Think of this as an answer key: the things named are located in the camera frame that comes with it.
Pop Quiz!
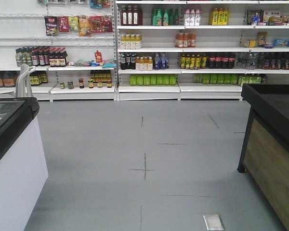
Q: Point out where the white right shelf unit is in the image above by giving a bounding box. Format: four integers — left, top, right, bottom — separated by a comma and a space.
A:
114, 0, 289, 101

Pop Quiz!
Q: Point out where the white shelf unit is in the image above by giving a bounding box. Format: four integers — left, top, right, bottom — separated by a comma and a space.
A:
114, 0, 289, 101
0, 0, 117, 101

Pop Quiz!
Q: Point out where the white left shelf unit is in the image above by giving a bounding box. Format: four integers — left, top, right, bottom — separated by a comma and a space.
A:
0, 0, 117, 101

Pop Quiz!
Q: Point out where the grey chair back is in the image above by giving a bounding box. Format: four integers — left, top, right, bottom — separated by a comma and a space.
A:
15, 64, 36, 98

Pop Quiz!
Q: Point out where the metal floor socket plate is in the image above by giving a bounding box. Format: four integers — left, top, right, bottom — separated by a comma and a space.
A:
203, 214, 225, 231

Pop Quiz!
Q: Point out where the black wooden display stand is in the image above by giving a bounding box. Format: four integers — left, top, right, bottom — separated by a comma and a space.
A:
237, 84, 289, 231

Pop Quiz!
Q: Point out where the white chest freezer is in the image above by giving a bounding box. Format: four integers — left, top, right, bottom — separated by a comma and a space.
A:
0, 97, 48, 231

